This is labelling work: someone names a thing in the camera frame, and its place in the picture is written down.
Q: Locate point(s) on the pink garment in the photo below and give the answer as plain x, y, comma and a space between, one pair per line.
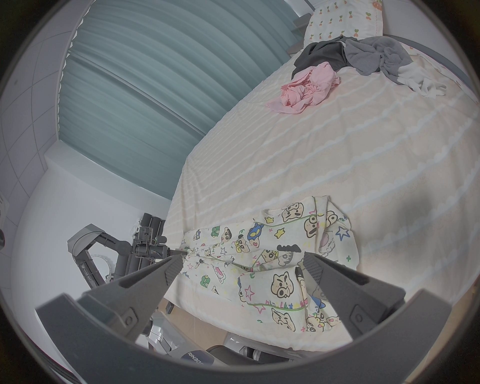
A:
305, 90

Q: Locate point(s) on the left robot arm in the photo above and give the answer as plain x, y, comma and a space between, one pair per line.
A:
84, 240

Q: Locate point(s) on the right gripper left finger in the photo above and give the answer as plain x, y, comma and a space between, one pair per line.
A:
135, 296

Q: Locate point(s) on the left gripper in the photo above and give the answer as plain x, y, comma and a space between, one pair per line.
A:
148, 250

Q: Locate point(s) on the grey garment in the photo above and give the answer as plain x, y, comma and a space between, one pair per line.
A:
375, 52

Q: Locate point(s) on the white garment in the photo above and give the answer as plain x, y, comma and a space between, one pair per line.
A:
420, 80

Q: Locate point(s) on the bed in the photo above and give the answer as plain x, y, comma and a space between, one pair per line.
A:
337, 157

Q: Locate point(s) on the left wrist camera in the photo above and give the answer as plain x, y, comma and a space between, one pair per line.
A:
152, 223

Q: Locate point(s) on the white printed pyjama top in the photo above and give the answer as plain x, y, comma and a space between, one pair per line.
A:
277, 258

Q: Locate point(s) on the white printed pillow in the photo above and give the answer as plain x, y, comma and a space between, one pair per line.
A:
337, 20

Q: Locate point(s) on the black garment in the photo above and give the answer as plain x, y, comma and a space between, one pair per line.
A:
318, 54

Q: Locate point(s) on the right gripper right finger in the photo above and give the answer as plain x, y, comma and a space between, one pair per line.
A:
348, 300

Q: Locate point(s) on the blue-green curtain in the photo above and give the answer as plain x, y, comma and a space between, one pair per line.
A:
157, 82

